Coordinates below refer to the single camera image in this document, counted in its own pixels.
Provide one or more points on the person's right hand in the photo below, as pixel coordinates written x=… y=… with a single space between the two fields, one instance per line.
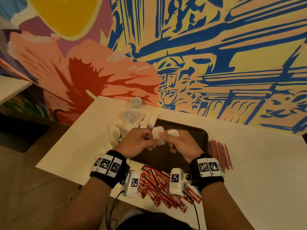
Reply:
x=187 y=146

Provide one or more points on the person's left hand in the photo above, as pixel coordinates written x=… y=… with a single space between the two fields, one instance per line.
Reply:
x=136 y=142

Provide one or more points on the dark brown tray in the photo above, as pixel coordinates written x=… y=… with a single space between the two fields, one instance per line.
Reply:
x=192 y=134

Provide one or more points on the bunch of tea bags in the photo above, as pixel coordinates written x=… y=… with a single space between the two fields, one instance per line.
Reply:
x=173 y=133

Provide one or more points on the pile of white tea bags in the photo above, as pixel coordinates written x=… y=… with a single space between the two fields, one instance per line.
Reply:
x=116 y=136

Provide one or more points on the single white tea bag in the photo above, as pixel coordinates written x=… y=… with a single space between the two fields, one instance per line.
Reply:
x=158 y=134

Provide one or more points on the row of tea bags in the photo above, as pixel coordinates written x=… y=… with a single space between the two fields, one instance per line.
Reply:
x=148 y=121

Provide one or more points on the pile of red Nescafe sachets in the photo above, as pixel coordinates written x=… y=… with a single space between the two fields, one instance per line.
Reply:
x=158 y=186

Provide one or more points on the person's right forearm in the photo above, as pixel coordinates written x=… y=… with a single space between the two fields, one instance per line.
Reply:
x=225 y=210

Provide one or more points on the person's left forearm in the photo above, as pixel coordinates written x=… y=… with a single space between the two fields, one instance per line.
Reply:
x=84 y=208

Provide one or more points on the person's black shirt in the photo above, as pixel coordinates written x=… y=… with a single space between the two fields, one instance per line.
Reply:
x=153 y=222

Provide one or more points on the small white cup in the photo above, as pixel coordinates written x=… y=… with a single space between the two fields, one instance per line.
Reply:
x=128 y=116
x=136 y=102

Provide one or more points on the black marker wristband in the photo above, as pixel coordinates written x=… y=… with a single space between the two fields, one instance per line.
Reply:
x=207 y=171
x=109 y=168

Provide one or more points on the white side table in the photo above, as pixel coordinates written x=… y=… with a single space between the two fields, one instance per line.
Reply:
x=12 y=87

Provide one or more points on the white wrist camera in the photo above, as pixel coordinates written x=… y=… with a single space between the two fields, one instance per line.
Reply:
x=176 y=180
x=132 y=183

